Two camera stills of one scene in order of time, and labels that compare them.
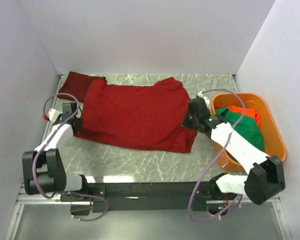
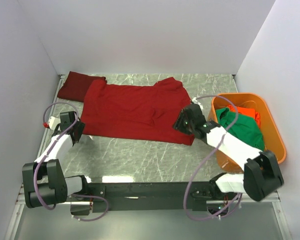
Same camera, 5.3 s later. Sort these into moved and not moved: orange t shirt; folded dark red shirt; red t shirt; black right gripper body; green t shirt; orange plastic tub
Moved: black right gripper body; red t shirt
Not moved: orange t shirt; green t shirt; orange plastic tub; folded dark red shirt
